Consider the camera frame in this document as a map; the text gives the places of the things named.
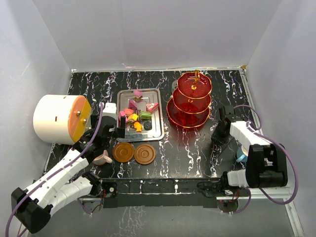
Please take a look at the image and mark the pink ceramic cup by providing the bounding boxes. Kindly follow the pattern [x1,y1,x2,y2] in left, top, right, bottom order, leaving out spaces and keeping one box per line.
[93,150,113,165]

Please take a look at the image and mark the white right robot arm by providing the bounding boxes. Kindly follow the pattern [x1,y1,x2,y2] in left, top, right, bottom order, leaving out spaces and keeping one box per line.
[211,106,288,196]

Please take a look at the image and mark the white cylindrical drum container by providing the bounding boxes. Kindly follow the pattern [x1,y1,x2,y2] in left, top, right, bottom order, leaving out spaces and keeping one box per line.
[33,94,92,145]

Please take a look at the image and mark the green striped macaron cake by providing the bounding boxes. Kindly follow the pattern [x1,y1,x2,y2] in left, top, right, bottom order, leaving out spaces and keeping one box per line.
[138,111,152,120]

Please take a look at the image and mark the blue ceramic cup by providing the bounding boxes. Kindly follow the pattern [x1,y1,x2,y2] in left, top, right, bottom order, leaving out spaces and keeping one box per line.
[236,146,248,162]

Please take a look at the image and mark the brown wooden coaster right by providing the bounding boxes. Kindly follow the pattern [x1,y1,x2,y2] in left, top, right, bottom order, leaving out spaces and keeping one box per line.
[134,144,156,165]

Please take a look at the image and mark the dark chocolate cookie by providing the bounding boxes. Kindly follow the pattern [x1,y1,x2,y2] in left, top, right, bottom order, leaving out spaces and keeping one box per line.
[143,121,152,130]

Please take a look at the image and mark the pink roll cake top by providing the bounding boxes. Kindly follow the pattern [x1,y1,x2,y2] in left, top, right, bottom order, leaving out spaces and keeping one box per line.
[133,90,142,98]

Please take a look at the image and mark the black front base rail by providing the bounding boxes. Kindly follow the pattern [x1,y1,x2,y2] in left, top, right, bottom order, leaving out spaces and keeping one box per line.
[100,178,250,209]

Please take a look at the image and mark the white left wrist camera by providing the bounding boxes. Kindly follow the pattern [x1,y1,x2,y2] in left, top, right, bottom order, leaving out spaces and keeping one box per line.
[102,102,117,120]

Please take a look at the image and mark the silver metal tray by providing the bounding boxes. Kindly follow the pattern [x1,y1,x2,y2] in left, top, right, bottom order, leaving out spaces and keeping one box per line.
[117,88,164,142]

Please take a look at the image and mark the brown wooden coaster left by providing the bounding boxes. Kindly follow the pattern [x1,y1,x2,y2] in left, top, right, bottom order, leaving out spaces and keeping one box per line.
[113,142,135,163]

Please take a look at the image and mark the red three-tier cake stand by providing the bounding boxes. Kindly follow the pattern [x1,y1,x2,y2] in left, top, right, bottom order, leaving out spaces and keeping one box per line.
[166,70,212,128]

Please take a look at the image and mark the clear tape roll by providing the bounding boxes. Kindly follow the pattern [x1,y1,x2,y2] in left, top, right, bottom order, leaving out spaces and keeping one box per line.
[171,80,178,93]

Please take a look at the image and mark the magenta layered cake wedge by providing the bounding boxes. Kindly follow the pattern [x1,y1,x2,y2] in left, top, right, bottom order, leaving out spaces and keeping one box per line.
[128,99,138,111]

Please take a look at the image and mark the aluminium frame rail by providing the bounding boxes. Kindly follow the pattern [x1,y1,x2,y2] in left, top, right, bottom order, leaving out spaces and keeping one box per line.
[240,65,305,237]

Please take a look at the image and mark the pink square cake block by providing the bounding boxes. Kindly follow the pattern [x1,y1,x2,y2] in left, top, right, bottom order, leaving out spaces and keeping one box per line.
[118,111,128,123]

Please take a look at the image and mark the red white strawberry cake slice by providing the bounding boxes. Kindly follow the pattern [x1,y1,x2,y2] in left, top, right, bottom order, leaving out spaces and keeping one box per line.
[146,103,159,113]

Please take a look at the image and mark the orange fish shaped pastry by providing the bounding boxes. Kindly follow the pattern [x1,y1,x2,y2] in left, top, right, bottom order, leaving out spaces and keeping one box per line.
[133,121,143,132]

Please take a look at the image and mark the brown wooden coaster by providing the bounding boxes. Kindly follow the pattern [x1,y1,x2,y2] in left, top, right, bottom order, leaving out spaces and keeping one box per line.
[134,144,156,165]
[113,142,135,163]

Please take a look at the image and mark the salmon pink cake piece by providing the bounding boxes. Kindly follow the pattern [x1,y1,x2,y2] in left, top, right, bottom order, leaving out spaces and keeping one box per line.
[124,109,134,116]

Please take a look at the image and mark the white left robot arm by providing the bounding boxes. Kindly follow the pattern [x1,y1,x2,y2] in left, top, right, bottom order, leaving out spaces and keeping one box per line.
[10,116,126,234]

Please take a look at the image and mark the yellow orange cake piece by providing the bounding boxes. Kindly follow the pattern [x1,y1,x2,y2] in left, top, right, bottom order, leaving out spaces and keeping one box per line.
[127,114,138,123]

